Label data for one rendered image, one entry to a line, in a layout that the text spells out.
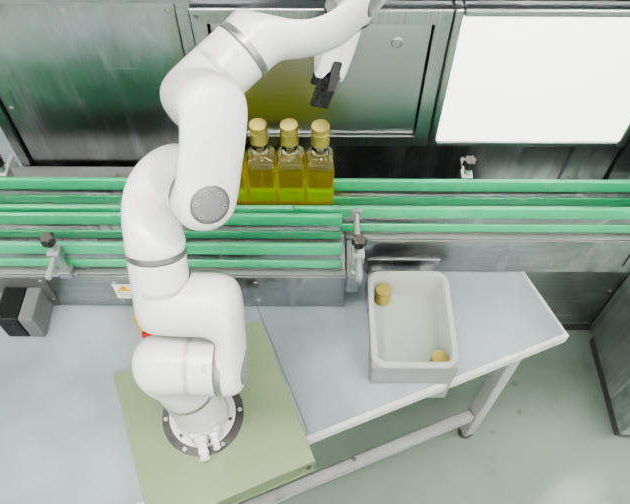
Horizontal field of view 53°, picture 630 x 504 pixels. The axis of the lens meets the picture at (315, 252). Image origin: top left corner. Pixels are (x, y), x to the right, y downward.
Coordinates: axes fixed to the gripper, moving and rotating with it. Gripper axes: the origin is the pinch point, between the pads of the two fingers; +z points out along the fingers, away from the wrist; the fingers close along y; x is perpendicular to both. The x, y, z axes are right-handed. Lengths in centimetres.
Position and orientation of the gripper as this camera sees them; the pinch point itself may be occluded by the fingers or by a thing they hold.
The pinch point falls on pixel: (321, 87)
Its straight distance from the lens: 111.9
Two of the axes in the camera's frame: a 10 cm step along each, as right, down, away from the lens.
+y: 0.0, 8.2, -5.7
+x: 9.7, 1.5, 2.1
